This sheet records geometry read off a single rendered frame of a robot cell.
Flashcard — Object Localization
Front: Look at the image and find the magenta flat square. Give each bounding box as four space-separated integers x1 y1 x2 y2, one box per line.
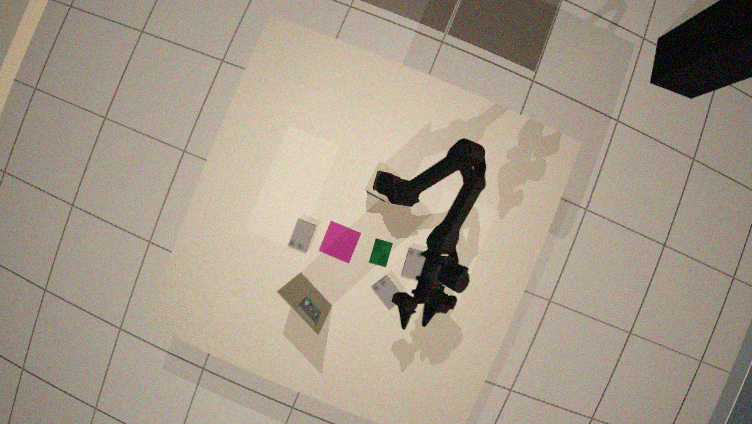
319 221 361 263

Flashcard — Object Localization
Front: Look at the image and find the beige panel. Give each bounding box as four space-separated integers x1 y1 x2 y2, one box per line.
277 272 332 336

